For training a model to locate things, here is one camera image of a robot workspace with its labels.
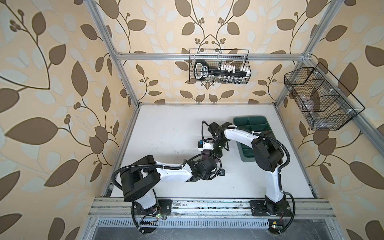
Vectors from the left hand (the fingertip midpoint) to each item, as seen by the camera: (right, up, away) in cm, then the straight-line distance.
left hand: (208, 163), depth 86 cm
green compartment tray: (+38, +22, +21) cm, 49 cm away
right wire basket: (+58, +35, -11) cm, 68 cm away
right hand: (+3, +2, +4) cm, 5 cm away
